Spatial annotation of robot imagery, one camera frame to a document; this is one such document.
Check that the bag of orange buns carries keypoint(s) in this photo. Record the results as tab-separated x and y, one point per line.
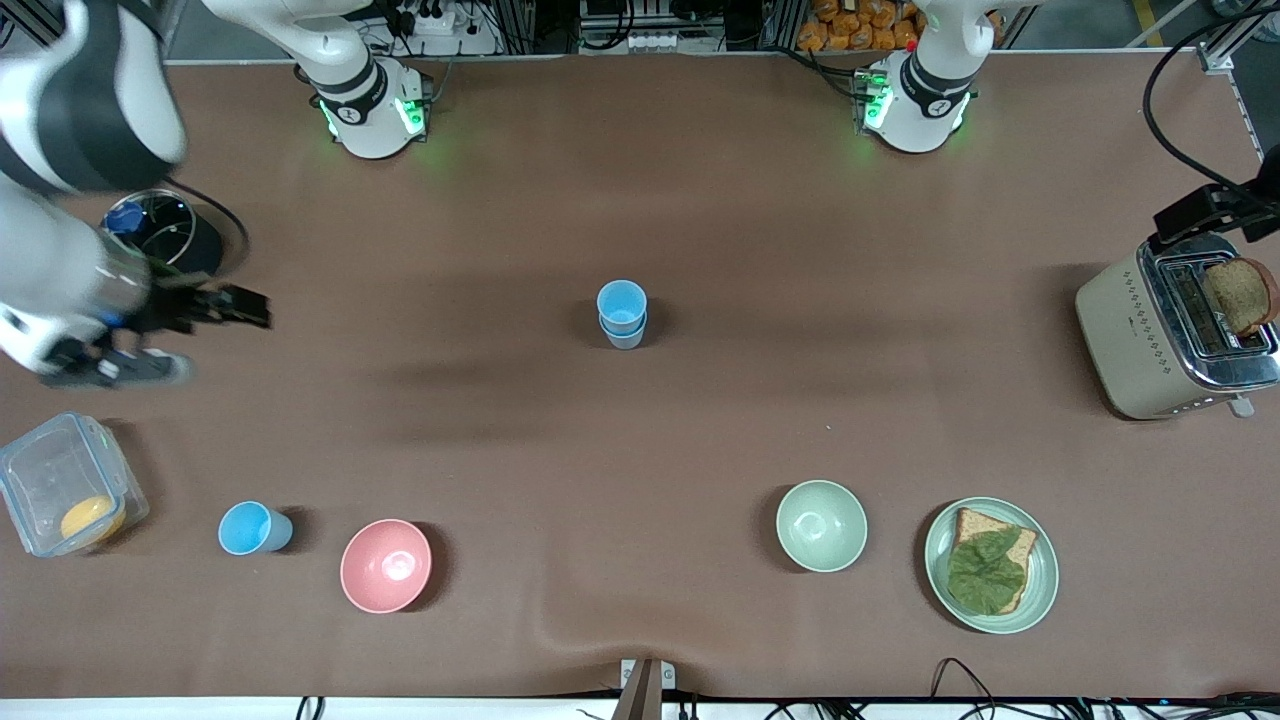
860	28

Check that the dark toast slice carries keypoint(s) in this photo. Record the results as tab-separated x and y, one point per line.
1240	295

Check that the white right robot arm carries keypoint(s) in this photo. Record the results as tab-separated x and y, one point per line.
90	100

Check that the pale blue plastic cup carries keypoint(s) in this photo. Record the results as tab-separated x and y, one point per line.
625	341

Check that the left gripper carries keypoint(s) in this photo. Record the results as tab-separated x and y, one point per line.
1243	206

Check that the bright blue plastic cup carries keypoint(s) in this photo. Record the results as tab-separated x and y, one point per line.
250	528
622	302

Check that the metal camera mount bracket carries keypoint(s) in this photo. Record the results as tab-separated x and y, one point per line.
640	690

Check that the white connector block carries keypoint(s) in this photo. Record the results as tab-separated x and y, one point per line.
655	42

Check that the white power strip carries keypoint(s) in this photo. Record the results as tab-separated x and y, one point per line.
430	18

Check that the pale green plate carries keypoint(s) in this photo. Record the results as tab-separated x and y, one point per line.
1043	575

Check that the clear plastic food container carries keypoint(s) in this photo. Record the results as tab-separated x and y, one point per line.
50	470

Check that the orange round food piece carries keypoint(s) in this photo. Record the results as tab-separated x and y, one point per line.
90	518

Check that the pale green bowl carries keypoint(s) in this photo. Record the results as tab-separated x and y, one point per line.
822	526

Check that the pink bowl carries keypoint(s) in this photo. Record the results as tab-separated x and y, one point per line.
385	565

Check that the green lettuce leaf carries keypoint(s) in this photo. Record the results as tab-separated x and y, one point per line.
985	572

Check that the beige and chrome toaster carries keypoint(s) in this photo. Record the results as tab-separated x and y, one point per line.
1120	340

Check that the aluminium frame profile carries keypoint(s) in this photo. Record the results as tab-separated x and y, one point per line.
1222	52

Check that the brown bread slice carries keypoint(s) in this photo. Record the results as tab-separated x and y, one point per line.
975	523

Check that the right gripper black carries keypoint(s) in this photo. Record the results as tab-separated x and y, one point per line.
172	309

